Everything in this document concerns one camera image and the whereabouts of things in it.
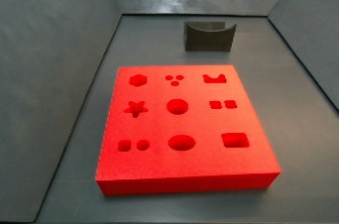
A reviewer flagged red foam shape board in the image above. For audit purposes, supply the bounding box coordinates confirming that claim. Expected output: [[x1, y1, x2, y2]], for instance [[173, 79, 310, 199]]
[[94, 65, 280, 196]]

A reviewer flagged dark grey curved fixture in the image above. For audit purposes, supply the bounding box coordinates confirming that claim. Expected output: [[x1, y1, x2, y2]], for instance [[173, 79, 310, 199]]
[[184, 22, 237, 52]]

